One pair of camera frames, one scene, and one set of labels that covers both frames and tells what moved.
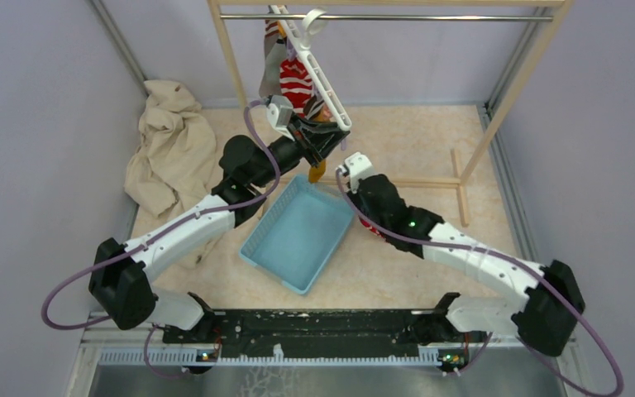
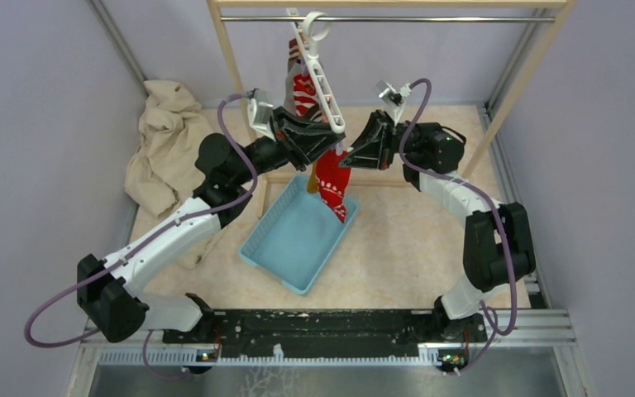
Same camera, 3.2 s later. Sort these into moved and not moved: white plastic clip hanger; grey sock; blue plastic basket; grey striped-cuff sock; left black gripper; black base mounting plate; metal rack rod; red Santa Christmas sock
Moved: grey striped-cuff sock; white plastic clip hanger; grey sock; red Santa Christmas sock
Not moved: black base mounting plate; blue plastic basket; left black gripper; metal rack rod
